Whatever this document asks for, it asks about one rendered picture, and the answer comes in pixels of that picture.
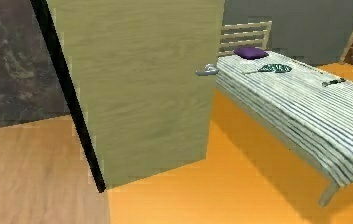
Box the pale green wooden room door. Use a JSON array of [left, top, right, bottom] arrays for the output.
[[29, 0, 226, 194]]

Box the purple pillow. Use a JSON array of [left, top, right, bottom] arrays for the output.
[[233, 46, 269, 61]]

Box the bed with striped cover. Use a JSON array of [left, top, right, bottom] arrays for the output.
[[215, 20, 353, 208]]

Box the small dark green object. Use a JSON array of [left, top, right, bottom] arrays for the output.
[[321, 77, 347, 88]]

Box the grey door handle lever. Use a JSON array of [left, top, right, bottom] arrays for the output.
[[195, 63, 220, 77]]

